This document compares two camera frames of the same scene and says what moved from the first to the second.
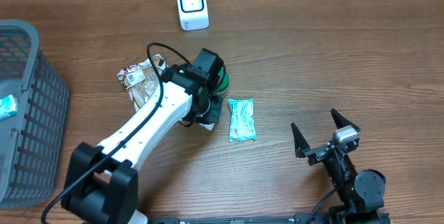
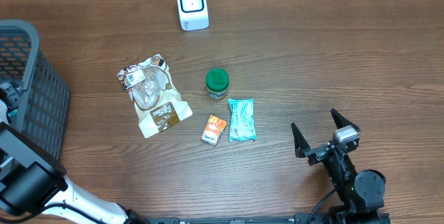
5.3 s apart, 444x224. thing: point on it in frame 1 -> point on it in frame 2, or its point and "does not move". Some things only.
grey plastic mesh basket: [35, 143] does not move
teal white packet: [242, 125] does not move
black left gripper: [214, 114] -> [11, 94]
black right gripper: [318, 154] does not move
